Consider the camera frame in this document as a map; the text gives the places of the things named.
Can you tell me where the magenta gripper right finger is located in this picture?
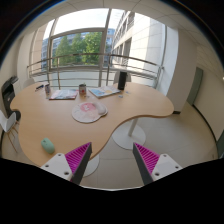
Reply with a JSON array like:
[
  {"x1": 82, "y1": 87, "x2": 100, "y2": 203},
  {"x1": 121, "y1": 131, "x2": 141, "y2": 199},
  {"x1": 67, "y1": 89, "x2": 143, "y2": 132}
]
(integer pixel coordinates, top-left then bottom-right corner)
[{"x1": 133, "y1": 143, "x2": 182, "y2": 185}]

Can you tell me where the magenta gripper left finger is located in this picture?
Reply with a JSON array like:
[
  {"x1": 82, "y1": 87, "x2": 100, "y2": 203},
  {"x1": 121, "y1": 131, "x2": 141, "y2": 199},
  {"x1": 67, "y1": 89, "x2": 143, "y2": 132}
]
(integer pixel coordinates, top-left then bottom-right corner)
[{"x1": 42, "y1": 142, "x2": 92, "y2": 185}]

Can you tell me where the mint green computer mouse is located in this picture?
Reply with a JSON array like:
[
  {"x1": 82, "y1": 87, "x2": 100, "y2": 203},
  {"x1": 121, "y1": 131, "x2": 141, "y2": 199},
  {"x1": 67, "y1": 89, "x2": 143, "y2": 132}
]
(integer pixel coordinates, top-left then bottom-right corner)
[{"x1": 41, "y1": 138, "x2": 55, "y2": 154}]

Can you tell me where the round white pink mouse pad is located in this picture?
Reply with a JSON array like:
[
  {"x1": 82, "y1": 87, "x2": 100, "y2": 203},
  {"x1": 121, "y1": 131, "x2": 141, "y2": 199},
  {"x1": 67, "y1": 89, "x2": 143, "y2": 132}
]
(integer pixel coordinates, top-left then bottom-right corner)
[{"x1": 72, "y1": 102, "x2": 108, "y2": 123}]

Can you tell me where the curved wooden table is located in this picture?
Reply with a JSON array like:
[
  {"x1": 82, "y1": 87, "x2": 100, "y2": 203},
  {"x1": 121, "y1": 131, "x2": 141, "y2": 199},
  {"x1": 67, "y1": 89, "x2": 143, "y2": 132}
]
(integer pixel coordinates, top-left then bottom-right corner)
[{"x1": 11, "y1": 82, "x2": 174, "y2": 166}]

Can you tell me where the magazine with red cover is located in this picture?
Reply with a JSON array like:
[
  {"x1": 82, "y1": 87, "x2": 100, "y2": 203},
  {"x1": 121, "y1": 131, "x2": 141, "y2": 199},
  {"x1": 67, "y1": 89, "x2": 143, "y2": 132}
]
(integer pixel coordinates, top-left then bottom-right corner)
[{"x1": 50, "y1": 89, "x2": 78, "y2": 100}]

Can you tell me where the white chair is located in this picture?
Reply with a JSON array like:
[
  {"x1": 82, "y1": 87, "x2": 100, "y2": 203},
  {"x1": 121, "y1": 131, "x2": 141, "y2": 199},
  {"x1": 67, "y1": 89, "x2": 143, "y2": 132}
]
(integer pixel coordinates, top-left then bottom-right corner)
[{"x1": 0, "y1": 110, "x2": 18, "y2": 148}]

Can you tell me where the magazine with blue cover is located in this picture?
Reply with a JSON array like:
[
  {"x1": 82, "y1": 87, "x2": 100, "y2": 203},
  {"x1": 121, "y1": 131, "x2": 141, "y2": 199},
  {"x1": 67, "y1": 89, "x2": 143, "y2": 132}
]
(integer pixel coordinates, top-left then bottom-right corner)
[{"x1": 89, "y1": 86, "x2": 119, "y2": 98}]

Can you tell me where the black speaker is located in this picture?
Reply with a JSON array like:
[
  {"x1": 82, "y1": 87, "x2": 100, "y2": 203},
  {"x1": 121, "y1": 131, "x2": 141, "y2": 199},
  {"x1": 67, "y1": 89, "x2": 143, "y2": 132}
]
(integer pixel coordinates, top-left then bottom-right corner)
[{"x1": 118, "y1": 71, "x2": 127, "y2": 90}]

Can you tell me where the black printer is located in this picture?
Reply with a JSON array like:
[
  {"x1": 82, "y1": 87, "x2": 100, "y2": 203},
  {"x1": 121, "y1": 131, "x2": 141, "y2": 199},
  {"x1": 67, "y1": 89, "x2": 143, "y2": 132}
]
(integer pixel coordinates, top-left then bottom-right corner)
[{"x1": 1, "y1": 76, "x2": 20, "y2": 117}]

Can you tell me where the metal balcony railing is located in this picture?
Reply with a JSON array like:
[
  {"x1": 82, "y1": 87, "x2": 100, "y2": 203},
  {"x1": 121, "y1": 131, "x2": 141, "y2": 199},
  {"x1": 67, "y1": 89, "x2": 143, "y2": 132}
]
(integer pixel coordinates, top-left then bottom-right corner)
[{"x1": 27, "y1": 53, "x2": 163, "y2": 89}]

